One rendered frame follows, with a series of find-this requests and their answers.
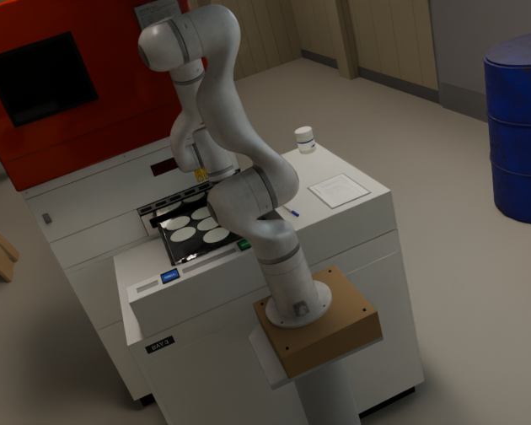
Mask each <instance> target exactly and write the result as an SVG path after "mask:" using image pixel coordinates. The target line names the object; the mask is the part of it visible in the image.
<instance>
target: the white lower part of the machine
mask: <svg viewBox="0 0 531 425"><path fill-rule="evenodd" d="M66 277H67V279H68V281H69V282H70V284H71V286H72V288H73V290H74V292H75V294H76V295H77V297H78V299H79V301H80V303H81V305H82V306H83V308H84V310H85V312H86V314H87V315H88V317H89V319H90V321H91V323H92V324H93V326H94V329H95V330H96V332H97V333H98V335H99V338H100V340H101V341H102V342H103V344H104V346H105V349H106V351H107V352H108V354H109V355H110V358H111V360H112V361H113V363H114V365H115V367H116V369H117V370H118V372H119V374H120V376H121V378H122V379H123V381H124V383H125V385H126V388H127V389H128V390H129V392H130V394H131V397H132V398H133V400H134V401H135V400H138V399H140V401H141V403H142V404H143V406H146V405H148V404H151V403H153V402H155V399H154V397H153V394H152V392H151V390H150V389H149V387H148V384H147V382H146V381H145V379H144V378H143V376H142V373H141V371H140V369H139V368H138V366H137V363H136V361H135V359H134V358H133V356H132V355H131V352H130V350H129V348H128V346H127V343H126V333H125V327H124V321H123V316H122V311H121V301H120V295H119V290H118V285H117V279H116V274H115V263H114V258H113V256H111V257H109V258H107V259H104V260H102V261H99V262H96V263H94V264H92V265H90V266H86V267H84V268H82V269H79V270H77V271H75V272H72V273H69V274H67V275H66Z"/></svg>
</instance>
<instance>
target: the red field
mask: <svg viewBox="0 0 531 425"><path fill-rule="evenodd" d="M177 167H178V166H177V163H176V162H175V160H174V159H170V160H168V161H165V162H163V163H161V164H156V165H154V166H152V169H153V173H154V174H155V175H159V174H161V173H163V172H166V171H168V170H171V169H174V168H177Z"/></svg>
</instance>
